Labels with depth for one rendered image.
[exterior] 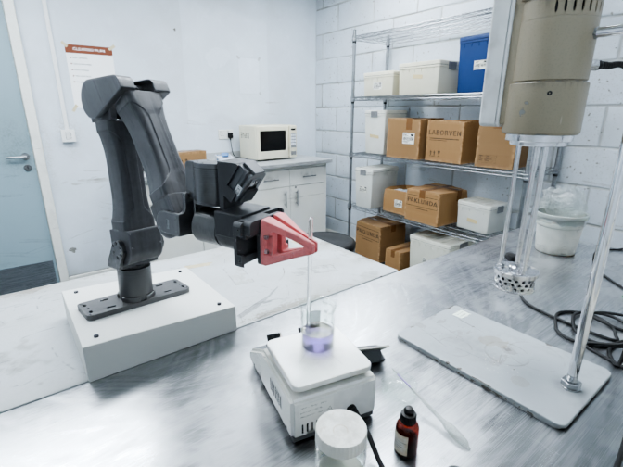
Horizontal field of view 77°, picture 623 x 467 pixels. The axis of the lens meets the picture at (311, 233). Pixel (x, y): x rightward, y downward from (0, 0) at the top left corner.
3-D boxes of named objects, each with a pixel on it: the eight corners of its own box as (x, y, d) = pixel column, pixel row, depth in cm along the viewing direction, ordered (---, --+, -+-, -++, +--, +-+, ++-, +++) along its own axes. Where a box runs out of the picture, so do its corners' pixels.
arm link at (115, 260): (163, 233, 77) (146, 228, 81) (120, 243, 70) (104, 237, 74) (166, 263, 79) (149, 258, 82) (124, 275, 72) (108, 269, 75)
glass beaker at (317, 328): (292, 347, 59) (291, 298, 57) (320, 334, 62) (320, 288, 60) (317, 366, 55) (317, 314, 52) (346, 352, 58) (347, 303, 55)
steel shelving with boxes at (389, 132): (345, 265, 350) (350, 29, 293) (376, 256, 374) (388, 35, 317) (502, 335, 242) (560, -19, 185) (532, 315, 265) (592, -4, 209)
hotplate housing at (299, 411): (249, 362, 69) (247, 322, 67) (316, 345, 74) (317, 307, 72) (298, 460, 50) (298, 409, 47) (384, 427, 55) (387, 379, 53)
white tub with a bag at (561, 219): (520, 248, 126) (531, 182, 120) (542, 240, 134) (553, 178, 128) (568, 261, 115) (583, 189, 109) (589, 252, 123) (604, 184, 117)
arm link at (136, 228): (164, 258, 77) (140, 82, 70) (133, 267, 71) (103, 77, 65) (146, 255, 80) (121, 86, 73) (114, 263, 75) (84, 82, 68)
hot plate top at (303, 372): (264, 346, 60) (264, 340, 60) (334, 328, 65) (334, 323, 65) (294, 395, 50) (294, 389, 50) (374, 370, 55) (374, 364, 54)
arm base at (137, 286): (189, 256, 82) (173, 248, 87) (82, 280, 68) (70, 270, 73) (191, 292, 84) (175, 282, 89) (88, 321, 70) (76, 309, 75)
